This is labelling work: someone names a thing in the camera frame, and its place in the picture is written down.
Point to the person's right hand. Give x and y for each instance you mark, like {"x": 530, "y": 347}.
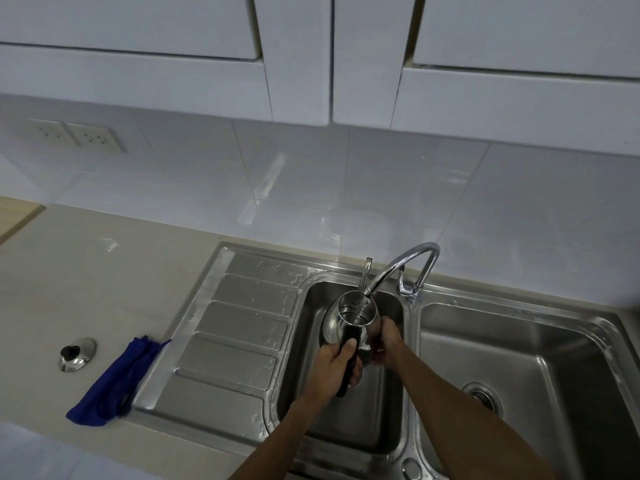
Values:
{"x": 390, "y": 344}

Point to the person's left hand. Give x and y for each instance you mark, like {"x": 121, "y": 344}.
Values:
{"x": 327, "y": 367}

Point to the person's left thumb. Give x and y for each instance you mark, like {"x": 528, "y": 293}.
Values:
{"x": 348, "y": 345}

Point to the person's right thumb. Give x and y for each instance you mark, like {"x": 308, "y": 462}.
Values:
{"x": 386, "y": 328}

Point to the stainless steel gooseneck kettle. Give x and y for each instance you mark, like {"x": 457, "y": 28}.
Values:
{"x": 351, "y": 324}

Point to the person's left forearm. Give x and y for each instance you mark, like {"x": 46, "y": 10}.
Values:
{"x": 277, "y": 439}

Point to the person's right forearm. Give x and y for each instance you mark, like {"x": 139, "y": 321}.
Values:
{"x": 465, "y": 419}

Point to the stainless steel double sink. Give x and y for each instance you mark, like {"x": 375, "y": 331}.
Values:
{"x": 380, "y": 364}

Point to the chrome sink faucet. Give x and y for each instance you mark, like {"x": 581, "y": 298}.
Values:
{"x": 407, "y": 269}

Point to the steel sink drain strainer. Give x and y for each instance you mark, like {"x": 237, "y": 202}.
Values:
{"x": 482, "y": 394}

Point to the blue cloth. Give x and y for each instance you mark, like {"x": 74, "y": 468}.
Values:
{"x": 112, "y": 384}

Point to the steel kettle lid black knob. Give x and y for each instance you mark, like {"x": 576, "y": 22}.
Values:
{"x": 77, "y": 354}

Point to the white wall cabinet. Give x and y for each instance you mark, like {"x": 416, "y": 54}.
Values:
{"x": 500, "y": 59}
{"x": 150, "y": 49}

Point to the white wall socket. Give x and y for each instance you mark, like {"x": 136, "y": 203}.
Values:
{"x": 49, "y": 133}
{"x": 96, "y": 138}

